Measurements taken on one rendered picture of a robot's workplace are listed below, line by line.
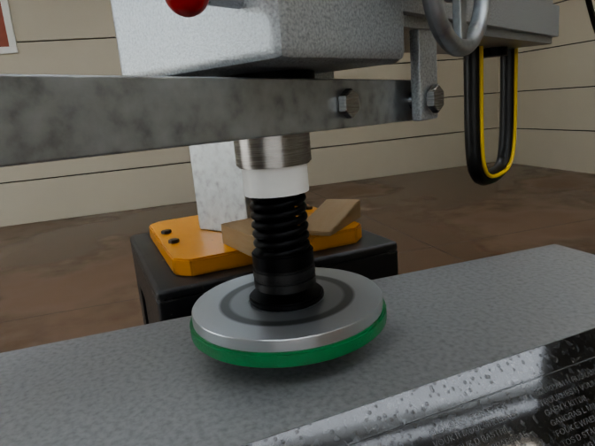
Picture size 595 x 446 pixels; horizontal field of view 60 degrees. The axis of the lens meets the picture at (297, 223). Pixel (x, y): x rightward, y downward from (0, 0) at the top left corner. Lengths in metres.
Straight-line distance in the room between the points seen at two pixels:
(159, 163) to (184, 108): 6.12
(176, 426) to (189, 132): 0.26
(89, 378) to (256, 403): 0.20
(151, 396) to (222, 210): 0.86
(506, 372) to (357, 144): 6.55
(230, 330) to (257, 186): 0.15
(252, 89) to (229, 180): 0.89
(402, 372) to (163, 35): 0.39
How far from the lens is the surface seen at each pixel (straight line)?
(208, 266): 1.18
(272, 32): 0.41
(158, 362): 0.62
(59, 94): 0.34
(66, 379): 0.63
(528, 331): 0.64
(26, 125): 0.33
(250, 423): 0.48
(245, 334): 0.51
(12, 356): 0.73
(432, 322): 0.65
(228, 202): 1.34
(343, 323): 0.51
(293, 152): 0.51
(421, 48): 0.65
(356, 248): 1.27
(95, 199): 6.59
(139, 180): 6.53
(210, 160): 1.36
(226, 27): 0.44
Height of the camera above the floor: 1.10
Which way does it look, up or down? 13 degrees down
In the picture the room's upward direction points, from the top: 5 degrees counter-clockwise
